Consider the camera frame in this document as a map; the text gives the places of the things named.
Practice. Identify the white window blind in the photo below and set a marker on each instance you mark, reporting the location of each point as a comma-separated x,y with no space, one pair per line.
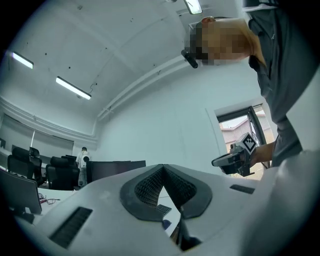
52,143
15,132

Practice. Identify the black head-mounted camera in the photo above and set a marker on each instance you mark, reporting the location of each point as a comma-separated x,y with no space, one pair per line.
190,60

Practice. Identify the dark-framed window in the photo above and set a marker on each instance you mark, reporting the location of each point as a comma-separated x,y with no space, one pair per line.
235,135

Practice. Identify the distant black monitor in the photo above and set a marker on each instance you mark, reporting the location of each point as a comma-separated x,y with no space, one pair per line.
70,159

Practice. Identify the large black monitor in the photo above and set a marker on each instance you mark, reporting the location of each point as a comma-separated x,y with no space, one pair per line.
112,170

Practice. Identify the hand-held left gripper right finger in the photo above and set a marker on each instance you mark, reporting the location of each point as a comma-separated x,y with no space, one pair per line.
225,200

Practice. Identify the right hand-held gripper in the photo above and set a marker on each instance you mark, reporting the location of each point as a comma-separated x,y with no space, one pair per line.
246,145

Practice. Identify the person's right forearm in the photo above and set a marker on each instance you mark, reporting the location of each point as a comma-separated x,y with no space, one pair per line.
263,153

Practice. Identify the black keyboard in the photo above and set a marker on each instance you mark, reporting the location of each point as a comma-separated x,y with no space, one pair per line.
163,209

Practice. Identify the person's head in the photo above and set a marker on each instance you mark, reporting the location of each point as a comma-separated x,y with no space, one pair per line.
225,40

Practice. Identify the black office chair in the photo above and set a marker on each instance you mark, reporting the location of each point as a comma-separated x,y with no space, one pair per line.
22,165
62,175

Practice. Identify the dark blue cloth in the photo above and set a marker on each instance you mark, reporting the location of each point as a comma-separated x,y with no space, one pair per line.
166,223

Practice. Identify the person's dark shirt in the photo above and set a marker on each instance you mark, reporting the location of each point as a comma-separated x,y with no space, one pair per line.
282,75

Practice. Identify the grey-backed monitor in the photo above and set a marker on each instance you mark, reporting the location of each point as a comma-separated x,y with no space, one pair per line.
20,192

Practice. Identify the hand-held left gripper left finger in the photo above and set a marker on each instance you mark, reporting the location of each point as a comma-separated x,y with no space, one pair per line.
100,200

